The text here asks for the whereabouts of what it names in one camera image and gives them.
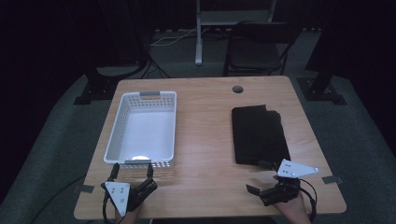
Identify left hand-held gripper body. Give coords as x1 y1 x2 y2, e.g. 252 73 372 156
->
100 177 159 218

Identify black cables at stand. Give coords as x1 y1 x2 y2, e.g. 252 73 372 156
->
139 55 172 79

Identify black stand base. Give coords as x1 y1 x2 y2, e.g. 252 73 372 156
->
296 55 347 106
73 59 149 106

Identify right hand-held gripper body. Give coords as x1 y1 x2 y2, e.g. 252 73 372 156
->
259 158 319 207

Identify person's right hand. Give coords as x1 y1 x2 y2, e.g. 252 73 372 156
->
274 190 313 224

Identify black folding chair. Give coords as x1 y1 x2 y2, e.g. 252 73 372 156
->
222 21 302 77

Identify black cloth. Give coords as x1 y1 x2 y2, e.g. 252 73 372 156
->
231 104 291 166

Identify black floor cable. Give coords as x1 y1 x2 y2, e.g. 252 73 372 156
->
30 175 87 224

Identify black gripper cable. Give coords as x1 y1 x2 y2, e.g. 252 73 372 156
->
299 177 318 222
101 189 117 224

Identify grey tape strip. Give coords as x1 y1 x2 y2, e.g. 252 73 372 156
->
74 184 95 194
321 175 344 185

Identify white floor cable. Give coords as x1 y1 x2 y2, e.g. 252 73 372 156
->
149 27 210 48

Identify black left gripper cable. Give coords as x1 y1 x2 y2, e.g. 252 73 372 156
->
101 189 117 224

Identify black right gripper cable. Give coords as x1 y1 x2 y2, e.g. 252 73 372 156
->
299 177 318 222

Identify white metal desk frame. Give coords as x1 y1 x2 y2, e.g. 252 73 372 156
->
194 0 277 66

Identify white perforated plastic basket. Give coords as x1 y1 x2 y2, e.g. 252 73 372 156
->
103 90 178 170

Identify person's left hand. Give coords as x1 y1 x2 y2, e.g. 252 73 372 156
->
114 204 143 224

